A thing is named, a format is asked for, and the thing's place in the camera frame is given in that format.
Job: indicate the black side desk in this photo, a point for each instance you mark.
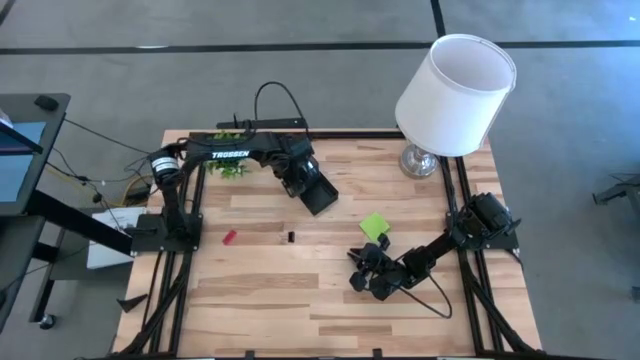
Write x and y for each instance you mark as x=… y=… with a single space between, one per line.
x=75 y=220

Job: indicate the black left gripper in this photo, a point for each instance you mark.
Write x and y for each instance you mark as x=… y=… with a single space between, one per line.
x=302 y=172

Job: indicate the green plant in white pot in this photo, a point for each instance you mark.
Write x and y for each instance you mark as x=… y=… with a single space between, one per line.
x=230 y=171

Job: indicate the black wedge piece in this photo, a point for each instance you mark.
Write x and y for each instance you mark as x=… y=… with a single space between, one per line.
x=132 y=302

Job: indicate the black aluminium rig frame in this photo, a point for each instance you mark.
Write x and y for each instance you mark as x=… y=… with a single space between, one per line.
x=360 y=134

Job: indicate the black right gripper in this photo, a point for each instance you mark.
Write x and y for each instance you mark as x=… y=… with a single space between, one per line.
x=374 y=262

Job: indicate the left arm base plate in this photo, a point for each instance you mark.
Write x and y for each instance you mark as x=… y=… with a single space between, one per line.
x=150 y=237

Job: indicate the small black binder clip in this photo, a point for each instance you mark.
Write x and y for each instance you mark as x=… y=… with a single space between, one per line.
x=291 y=237

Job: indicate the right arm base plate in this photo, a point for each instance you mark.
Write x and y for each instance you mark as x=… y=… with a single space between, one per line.
x=505 y=242

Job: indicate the white paper box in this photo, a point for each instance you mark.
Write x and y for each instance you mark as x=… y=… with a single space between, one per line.
x=105 y=255

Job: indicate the red eraser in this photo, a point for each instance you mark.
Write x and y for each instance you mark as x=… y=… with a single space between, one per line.
x=229 y=237

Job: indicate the white-shade silver table lamp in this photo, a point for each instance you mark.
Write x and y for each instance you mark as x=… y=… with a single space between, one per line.
x=450 y=115

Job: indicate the black power adapter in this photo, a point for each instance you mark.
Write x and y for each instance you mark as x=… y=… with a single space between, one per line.
x=139 y=195

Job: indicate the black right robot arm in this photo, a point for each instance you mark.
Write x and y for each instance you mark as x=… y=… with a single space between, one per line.
x=435 y=250

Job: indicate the black computer mouse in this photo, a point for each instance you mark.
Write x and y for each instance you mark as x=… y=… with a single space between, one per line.
x=46 y=102

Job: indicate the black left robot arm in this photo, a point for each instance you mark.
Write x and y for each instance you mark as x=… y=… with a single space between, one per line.
x=230 y=154

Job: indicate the black caster wheel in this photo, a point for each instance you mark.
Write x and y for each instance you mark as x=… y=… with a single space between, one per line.
x=47 y=321

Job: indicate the blue screen monitor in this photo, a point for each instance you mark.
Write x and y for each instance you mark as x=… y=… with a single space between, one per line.
x=15 y=170

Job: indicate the green sticky note pad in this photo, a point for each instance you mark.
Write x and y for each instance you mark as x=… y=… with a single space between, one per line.
x=372 y=225

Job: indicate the black mesh desk organizer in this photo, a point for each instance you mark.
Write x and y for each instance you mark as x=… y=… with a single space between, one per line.
x=322 y=196

